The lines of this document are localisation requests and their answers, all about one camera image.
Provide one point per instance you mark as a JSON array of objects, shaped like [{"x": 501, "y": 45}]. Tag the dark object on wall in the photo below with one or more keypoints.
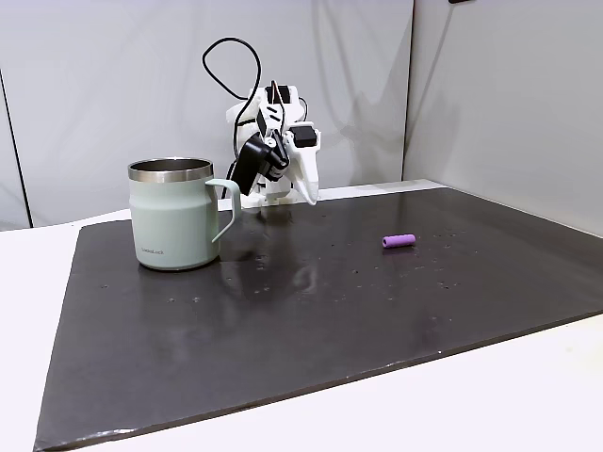
[{"x": 461, "y": 1}]

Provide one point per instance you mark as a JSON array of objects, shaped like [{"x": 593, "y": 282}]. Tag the purple pen grip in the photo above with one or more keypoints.
[{"x": 399, "y": 240}]

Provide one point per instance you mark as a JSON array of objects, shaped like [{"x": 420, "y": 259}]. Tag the black camera box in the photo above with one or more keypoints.
[{"x": 252, "y": 162}]

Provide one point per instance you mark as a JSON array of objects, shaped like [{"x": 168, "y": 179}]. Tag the dark grey table mat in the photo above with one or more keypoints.
[{"x": 282, "y": 329}]

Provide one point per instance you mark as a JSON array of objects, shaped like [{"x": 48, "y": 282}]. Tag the pale green steel-rimmed mug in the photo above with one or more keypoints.
[{"x": 172, "y": 221}]

